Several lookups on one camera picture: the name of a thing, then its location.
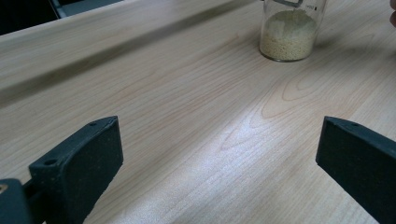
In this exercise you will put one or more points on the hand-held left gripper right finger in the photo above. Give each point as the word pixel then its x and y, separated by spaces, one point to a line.
pixel 358 161

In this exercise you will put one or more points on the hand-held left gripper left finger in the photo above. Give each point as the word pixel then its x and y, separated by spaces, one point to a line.
pixel 77 174

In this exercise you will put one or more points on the silver-lidded jar of yellow grains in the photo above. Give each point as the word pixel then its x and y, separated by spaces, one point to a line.
pixel 289 40

